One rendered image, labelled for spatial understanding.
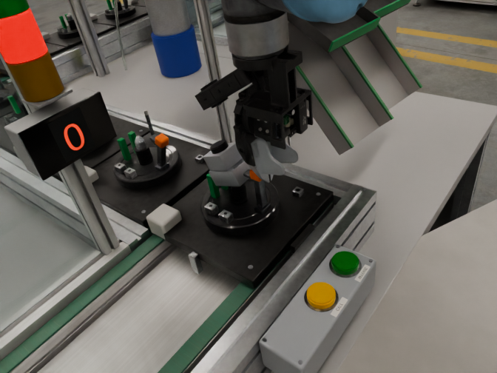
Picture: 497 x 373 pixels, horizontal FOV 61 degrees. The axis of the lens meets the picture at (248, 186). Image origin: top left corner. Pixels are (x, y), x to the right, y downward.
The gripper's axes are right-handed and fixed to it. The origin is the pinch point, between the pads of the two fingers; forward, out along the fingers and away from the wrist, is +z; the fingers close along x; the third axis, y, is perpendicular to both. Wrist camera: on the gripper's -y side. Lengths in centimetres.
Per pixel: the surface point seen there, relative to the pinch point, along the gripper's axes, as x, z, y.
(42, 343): -36.1, 12.8, -15.7
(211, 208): -5.4, 6.8, -8.2
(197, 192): -0.5, 10.3, -17.2
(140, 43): 71, 19, -124
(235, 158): 0.5, -0.6, -6.1
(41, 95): -20.2, -19.5, -16.4
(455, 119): 64, 21, 11
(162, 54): 52, 12, -86
